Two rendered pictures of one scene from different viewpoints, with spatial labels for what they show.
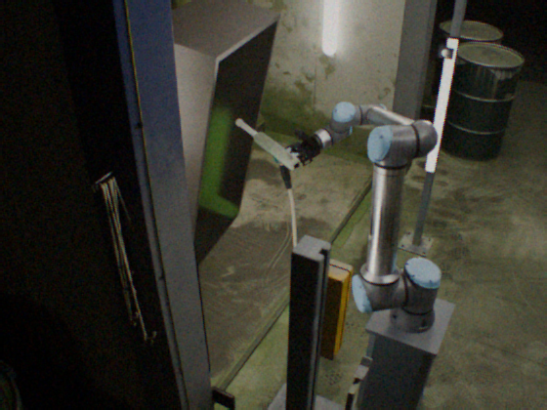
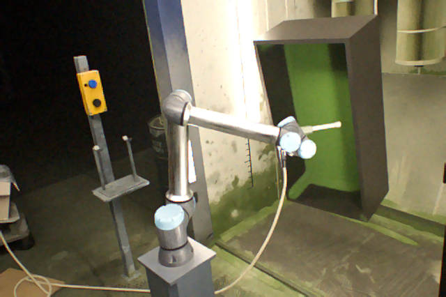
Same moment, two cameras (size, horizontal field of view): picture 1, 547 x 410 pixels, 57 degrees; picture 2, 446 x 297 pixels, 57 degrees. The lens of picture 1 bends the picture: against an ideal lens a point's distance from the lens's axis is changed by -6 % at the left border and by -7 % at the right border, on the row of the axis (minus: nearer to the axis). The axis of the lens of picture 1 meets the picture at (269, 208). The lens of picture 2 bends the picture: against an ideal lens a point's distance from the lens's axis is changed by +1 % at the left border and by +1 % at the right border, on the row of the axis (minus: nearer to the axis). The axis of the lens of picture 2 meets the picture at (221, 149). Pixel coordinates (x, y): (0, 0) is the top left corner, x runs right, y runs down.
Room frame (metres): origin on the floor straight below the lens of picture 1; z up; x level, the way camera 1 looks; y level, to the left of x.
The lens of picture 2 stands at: (2.44, -2.19, 1.92)
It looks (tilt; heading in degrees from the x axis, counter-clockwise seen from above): 21 degrees down; 111
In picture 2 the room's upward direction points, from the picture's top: 7 degrees counter-clockwise
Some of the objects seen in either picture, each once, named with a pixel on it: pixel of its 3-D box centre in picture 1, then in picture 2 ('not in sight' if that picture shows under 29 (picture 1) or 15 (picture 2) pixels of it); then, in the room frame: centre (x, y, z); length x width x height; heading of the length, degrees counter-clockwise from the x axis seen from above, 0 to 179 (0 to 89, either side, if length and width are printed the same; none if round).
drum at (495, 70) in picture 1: (478, 102); not in sight; (4.03, -1.77, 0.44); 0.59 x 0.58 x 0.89; 166
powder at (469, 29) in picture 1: (471, 31); not in sight; (4.68, -1.84, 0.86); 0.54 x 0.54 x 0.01
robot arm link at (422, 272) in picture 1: (417, 284); (171, 224); (1.49, -0.58, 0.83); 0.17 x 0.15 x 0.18; 100
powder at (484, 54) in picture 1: (487, 56); not in sight; (4.04, -1.77, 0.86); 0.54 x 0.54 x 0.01
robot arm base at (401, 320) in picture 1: (413, 307); (175, 247); (1.49, -0.59, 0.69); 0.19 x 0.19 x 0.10
